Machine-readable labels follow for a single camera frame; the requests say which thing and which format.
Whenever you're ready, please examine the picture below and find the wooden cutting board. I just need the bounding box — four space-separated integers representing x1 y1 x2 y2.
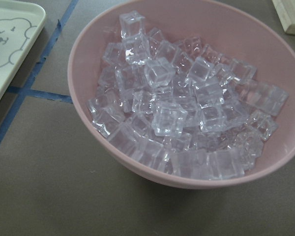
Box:
272 0 295 35

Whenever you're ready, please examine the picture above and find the clear ice cubes pile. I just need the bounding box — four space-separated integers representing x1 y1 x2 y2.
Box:
87 11 289 180

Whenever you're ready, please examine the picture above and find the pink bowl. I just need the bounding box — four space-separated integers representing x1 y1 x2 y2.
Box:
67 0 295 189

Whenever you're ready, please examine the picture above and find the cream bear tray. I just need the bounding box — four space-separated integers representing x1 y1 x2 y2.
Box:
0 0 46 100

